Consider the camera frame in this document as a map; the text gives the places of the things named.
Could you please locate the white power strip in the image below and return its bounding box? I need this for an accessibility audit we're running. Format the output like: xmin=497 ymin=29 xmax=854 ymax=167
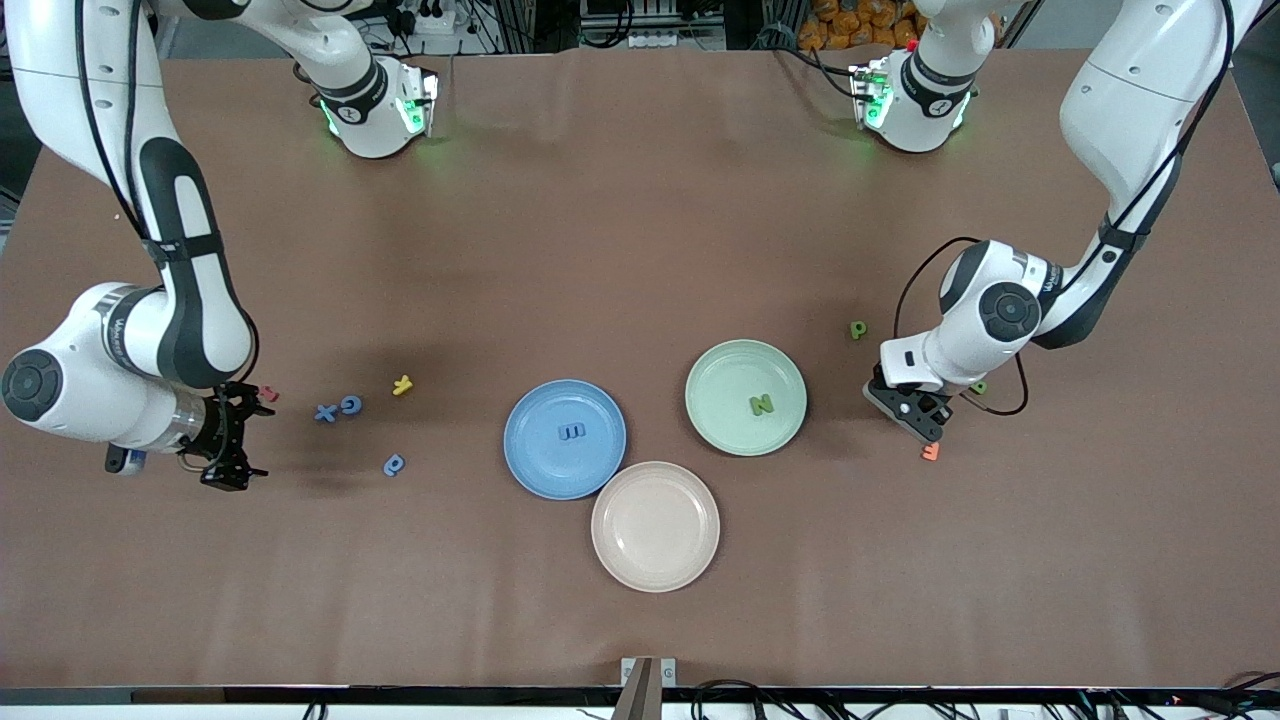
xmin=400 ymin=0 xmax=456 ymax=36

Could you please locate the bag of orange items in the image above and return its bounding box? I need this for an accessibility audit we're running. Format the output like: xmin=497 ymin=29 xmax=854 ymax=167
xmin=797 ymin=0 xmax=926 ymax=51

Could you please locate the beige pink plate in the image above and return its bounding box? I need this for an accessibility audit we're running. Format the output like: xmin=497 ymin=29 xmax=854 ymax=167
xmin=591 ymin=461 xmax=721 ymax=594

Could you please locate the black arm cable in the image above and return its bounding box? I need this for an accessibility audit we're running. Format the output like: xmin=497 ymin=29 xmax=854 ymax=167
xmin=892 ymin=0 xmax=1236 ymax=417
xmin=75 ymin=0 xmax=263 ymax=471

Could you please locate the grey metal bracket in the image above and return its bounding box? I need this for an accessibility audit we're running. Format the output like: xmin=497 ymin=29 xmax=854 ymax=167
xmin=621 ymin=657 xmax=677 ymax=720

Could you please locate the green plate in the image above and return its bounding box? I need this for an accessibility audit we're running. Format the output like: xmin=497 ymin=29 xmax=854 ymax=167
xmin=685 ymin=339 xmax=808 ymax=458

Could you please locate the black table edge rail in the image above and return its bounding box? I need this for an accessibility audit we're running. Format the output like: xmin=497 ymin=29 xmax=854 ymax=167
xmin=0 ymin=685 xmax=1280 ymax=708

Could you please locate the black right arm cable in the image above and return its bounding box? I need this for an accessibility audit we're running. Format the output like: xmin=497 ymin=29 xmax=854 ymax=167
xmin=75 ymin=0 xmax=263 ymax=471

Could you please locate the blue plate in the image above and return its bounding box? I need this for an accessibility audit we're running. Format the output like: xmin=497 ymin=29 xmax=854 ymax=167
xmin=503 ymin=379 xmax=628 ymax=501

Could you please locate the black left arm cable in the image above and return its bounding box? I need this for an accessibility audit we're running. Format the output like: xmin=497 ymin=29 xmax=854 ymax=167
xmin=892 ymin=0 xmax=1236 ymax=417

